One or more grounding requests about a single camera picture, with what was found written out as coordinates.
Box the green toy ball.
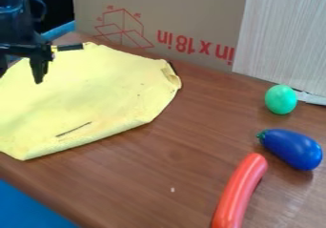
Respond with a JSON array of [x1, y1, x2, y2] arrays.
[[263, 84, 299, 115]]

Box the cardboard box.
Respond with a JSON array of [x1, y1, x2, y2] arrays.
[[71, 0, 250, 73]]

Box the white board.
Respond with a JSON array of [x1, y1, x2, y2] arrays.
[[230, 0, 326, 98]]

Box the blue toy eggplant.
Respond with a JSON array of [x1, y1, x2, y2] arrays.
[[255, 128, 325, 172]]

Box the red toy sausage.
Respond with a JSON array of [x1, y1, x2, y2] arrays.
[[210, 152, 271, 228]]

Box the yellow cloth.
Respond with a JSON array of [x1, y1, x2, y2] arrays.
[[0, 41, 184, 162]]

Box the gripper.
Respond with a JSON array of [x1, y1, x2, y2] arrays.
[[0, 17, 56, 85]]

